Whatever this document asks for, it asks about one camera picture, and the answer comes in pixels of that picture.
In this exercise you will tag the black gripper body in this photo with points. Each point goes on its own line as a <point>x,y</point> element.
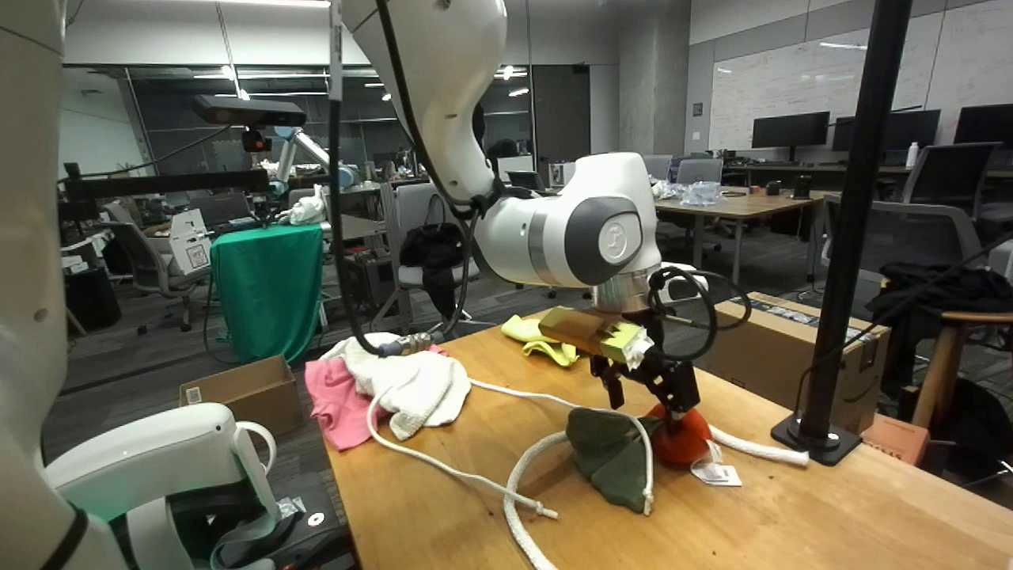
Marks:
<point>643,365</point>

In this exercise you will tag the orange plush ball with tag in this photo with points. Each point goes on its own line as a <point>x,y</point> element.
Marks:
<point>681,438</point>

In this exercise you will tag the dark green cloth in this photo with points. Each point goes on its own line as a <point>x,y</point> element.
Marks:
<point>609,461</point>

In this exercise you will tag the white towel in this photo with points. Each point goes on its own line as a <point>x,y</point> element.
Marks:
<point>415,383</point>

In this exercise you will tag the hot pink cloth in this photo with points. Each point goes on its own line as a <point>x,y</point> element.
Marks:
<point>336,407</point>

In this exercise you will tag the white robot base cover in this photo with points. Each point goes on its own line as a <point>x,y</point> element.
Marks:
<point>160,452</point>

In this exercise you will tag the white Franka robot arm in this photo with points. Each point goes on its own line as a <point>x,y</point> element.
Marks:
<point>550,238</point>

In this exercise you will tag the cardboard box with black tape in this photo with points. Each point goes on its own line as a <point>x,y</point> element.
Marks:
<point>803,351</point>

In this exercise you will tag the long wooden desk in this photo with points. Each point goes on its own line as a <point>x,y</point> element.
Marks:
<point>740,205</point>

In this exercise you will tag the reddish flat board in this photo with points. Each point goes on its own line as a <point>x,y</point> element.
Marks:
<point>895,438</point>

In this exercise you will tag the black pole stand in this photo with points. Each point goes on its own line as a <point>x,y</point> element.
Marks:
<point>842,209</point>

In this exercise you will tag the black computer monitor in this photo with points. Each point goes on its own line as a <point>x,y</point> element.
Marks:
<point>791,126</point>
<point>985,124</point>
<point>887,126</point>

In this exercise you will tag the round wooden stool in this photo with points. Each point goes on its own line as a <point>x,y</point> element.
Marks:
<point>953,349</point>

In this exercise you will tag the grey office chair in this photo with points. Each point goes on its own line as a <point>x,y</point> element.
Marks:
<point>920,233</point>

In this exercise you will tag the green cloth cover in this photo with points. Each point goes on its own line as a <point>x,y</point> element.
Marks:
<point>268,288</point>

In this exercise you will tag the small open cardboard box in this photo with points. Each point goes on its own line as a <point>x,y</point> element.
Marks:
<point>248,394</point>

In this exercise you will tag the black mounted camera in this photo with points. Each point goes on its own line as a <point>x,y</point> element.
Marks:
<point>252,108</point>

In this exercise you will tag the black mount bar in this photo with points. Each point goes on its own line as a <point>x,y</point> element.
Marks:
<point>160,181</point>

